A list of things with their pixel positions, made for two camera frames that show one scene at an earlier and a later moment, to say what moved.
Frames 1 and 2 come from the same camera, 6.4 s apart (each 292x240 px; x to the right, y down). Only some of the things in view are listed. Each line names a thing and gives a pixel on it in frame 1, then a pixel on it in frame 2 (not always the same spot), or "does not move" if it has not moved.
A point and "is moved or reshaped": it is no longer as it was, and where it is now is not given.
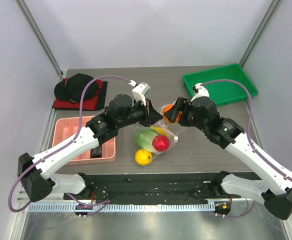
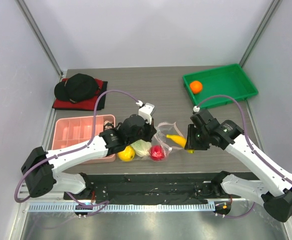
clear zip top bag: x=157 y=138 is moved or reshaped
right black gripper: x=179 y=111 → x=190 y=137
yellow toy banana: x=159 y=130 → x=181 y=140
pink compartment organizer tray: x=64 y=127 does not move
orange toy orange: x=168 y=107 is moved or reshaped
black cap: x=73 y=89 does not move
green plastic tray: x=223 y=92 does not move
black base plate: x=150 y=187 does not move
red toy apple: x=160 y=143 → x=156 y=152
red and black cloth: x=94 y=103 does not move
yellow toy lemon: x=143 y=157 → x=128 y=154
